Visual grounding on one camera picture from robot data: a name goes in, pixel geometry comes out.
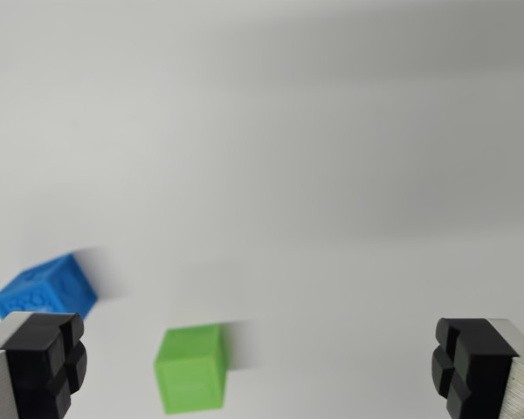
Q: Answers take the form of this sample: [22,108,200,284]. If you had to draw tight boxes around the blue rubber infantino cube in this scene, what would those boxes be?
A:
[0,252,100,322]

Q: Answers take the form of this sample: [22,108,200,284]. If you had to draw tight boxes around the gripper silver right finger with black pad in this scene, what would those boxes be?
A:
[431,317,524,419]

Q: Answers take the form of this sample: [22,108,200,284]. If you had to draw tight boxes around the green rubber cube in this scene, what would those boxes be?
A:
[153,323,229,416]

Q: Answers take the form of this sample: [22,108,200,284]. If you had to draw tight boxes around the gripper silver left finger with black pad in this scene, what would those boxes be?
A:
[0,310,89,419]

